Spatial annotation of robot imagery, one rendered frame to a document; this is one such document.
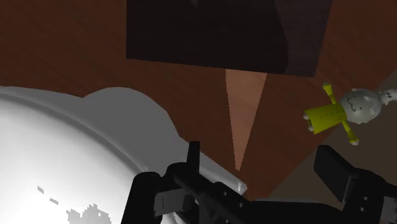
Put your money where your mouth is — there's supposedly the yellow white doll figure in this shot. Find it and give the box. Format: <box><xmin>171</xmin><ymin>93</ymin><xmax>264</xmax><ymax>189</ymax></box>
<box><xmin>303</xmin><ymin>81</ymin><xmax>397</xmax><ymax>146</ymax></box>

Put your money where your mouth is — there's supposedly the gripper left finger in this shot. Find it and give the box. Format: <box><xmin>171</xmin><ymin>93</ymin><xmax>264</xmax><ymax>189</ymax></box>
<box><xmin>120</xmin><ymin>141</ymin><xmax>253</xmax><ymax>224</ymax></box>

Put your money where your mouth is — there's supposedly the white bowl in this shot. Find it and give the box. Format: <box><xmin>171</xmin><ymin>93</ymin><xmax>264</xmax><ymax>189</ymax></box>
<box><xmin>0</xmin><ymin>86</ymin><xmax>248</xmax><ymax>224</ymax></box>

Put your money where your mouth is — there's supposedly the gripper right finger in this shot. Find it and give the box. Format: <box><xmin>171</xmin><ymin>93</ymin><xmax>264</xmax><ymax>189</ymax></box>
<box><xmin>313</xmin><ymin>144</ymin><xmax>397</xmax><ymax>224</ymax></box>

